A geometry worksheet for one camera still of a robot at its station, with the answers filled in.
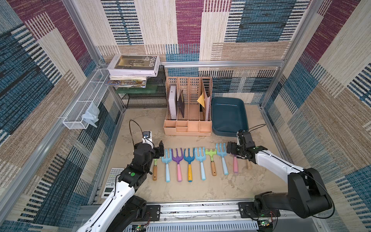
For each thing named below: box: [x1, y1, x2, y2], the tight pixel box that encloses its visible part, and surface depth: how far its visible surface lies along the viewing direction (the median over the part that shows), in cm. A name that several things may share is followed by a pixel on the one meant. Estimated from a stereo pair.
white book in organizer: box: [168, 85, 177, 120], surface depth 102 cm
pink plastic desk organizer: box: [163, 76, 214, 137], surface depth 104 cm
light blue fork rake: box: [194, 146, 206, 181], surface depth 93 cm
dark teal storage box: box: [211, 96, 249, 137], surface depth 119 cm
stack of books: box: [104, 54, 161, 89], surface depth 84 cm
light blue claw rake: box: [161, 148, 172, 183], surface depth 93 cm
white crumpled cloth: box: [81, 101, 100, 128], surface depth 69 cm
